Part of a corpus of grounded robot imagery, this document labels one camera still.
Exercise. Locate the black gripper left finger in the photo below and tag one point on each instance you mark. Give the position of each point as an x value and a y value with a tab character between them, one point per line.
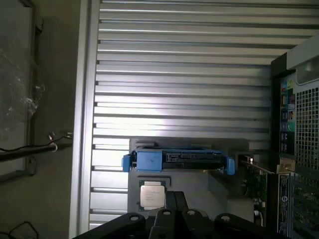
162	224

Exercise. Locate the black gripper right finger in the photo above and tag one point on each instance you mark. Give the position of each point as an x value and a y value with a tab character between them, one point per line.
193	224

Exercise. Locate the silver CPU chip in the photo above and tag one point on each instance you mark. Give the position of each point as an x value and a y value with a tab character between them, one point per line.
152	196

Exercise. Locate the grey parts rack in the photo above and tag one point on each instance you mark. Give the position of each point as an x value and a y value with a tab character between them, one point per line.
219	184

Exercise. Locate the blue hard drive caddy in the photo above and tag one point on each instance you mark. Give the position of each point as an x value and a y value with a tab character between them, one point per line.
189	159

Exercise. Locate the green graphics card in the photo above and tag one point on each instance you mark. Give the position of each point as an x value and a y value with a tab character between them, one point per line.
254	184

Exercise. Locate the black open PC case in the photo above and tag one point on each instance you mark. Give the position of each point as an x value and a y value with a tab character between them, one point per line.
306	139

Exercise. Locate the grey framed panel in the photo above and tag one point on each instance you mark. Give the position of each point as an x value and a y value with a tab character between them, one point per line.
15	74

